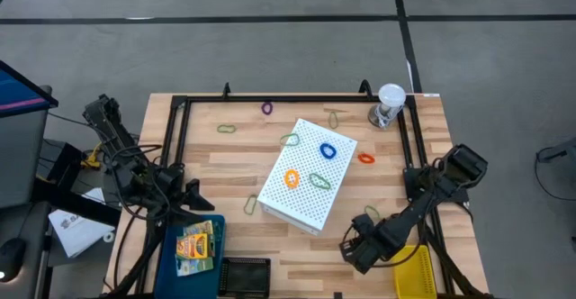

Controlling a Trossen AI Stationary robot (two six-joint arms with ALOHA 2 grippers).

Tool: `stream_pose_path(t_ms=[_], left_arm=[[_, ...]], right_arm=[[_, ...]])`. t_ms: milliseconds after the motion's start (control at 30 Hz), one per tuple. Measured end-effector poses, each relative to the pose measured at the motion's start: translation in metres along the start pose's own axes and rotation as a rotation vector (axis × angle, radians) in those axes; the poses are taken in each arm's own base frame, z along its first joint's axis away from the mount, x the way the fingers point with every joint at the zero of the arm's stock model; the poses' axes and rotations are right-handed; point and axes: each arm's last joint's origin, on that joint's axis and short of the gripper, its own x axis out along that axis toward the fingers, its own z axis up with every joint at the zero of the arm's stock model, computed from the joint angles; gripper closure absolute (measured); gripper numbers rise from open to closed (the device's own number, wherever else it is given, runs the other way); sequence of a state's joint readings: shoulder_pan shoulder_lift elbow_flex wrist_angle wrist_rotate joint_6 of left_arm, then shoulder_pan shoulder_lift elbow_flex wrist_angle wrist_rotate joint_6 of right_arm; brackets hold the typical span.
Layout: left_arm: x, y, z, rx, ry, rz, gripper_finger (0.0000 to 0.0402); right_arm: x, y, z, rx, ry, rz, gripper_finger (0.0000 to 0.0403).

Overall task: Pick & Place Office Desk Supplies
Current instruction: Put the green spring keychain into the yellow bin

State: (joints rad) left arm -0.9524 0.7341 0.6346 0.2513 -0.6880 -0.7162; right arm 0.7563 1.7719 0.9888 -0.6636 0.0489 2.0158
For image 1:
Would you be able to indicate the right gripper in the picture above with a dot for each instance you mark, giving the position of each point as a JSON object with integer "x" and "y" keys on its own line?
{"x": 366, "y": 245}

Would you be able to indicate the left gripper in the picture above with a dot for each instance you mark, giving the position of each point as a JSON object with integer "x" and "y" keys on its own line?
{"x": 173, "y": 188}

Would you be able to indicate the yellow green crayon box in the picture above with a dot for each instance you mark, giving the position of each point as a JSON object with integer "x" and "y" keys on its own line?
{"x": 200, "y": 227}
{"x": 193, "y": 246}

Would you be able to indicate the green rubber band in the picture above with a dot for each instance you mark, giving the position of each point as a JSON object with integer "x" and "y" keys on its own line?
{"x": 298, "y": 140}
{"x": 366, "y": 209}
{"x": 218, "y": 129}
{"x": 329, "y": 121}
{"x": 326, "y": 185}
{"x": 245, "y": 209}

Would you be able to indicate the red orange rubber band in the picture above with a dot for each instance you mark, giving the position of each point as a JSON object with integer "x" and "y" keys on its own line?
{"x": 360, "y": 157}

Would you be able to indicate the orange yellow rubber band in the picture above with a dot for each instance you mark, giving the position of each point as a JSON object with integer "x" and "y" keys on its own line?
{"x": 285, "y": 178}

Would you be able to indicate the blue rubber band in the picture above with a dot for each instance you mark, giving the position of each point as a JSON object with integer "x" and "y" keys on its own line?
{"x": 321, "y": 151}

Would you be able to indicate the purple rubber band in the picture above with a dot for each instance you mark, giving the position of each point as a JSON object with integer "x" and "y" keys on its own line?
{"x": 263, "y": 108}

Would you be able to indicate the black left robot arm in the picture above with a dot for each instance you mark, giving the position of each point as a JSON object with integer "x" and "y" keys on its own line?
{"x": 112, "y": 128}

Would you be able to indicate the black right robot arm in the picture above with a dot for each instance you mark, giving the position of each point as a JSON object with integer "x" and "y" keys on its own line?
{"x": 414, "y": 213}

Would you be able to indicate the yellow slotted plastic basket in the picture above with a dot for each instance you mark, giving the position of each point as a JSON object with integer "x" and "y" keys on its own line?
{"x": 416, "y": 276}

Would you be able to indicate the white perforated metal shelf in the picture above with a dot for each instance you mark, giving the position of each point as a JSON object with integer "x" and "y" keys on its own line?
{"x": 297, "y": 204}

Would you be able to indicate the blue plastic bin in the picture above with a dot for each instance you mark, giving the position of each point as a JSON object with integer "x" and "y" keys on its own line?
{"x": 189, "y": 285}

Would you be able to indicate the black slotted plastic basket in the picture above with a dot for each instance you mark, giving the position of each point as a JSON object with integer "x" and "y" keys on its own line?
{"x": 245, "y": 277}

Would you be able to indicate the black side stand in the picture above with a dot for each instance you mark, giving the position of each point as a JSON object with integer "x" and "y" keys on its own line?
{"x": 76, "y": 204}

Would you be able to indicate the white printed paper sheet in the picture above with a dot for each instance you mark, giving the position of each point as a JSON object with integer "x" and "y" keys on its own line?
{"x": 76, "y": 233}

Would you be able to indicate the gray computer case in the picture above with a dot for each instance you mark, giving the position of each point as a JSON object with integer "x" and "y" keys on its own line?
{"x": 22, "y": 164}

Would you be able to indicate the black computer mouse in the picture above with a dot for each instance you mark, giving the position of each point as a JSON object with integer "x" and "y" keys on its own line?
{"x": 11, "y": 256}

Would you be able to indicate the blue screen monitor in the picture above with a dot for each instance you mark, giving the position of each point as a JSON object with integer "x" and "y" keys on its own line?
{"x": 22, "y": 94}

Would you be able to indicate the gray floor device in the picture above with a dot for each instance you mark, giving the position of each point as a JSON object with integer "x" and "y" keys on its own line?
{"x": 562, "y": 150}

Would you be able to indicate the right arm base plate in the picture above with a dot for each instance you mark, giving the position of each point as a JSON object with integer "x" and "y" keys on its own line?
{"x": 411, "y": 186}

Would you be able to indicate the black aluminium table frame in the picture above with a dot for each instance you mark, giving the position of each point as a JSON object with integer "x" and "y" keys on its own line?
{"x": 292, "y": 98}

